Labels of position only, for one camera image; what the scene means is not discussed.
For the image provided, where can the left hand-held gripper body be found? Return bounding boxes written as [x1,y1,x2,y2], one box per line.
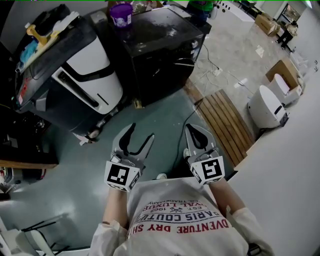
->
[103,147,147,193]

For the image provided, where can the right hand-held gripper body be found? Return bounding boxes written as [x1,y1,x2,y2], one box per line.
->
[183,147,227,186]

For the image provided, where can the person's right forearm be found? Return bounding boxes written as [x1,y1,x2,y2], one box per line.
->
[208,178,247,216]

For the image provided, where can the person's left forearm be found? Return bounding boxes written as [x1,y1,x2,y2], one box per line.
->
[101,186,130,230]

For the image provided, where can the wooden slatted board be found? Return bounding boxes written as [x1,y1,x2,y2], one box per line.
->
[199,89,256,168]

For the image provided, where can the large white rounded appliance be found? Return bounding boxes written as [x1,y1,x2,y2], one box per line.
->
[247,84,290,130]

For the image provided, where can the large black white machine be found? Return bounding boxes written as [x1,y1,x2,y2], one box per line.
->
[13,4,125,137]

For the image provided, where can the white printed shirt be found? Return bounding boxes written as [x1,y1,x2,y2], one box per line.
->
[89,176,276,256]

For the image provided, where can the small white rounded appliance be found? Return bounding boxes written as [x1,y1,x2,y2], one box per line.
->
[273,73,302,106]

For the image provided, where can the white chair black legs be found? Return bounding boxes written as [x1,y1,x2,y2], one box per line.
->
[0,212,71,256]

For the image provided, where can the blue cloth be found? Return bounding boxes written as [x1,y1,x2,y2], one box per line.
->
[19,40,39,64]

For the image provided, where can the closed cardboard box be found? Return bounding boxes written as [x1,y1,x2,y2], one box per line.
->
[254,14,281,38]

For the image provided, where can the purple plastic bucket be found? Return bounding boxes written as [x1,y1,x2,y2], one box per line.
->
[109,2,134,29]

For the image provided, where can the white table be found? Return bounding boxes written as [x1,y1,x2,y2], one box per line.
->
[214,0,256,24]

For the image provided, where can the white glove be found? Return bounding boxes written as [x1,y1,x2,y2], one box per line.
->
[53,11,80,34]

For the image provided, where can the yellow handled brush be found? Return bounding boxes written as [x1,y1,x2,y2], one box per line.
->
[25,23,60,48]

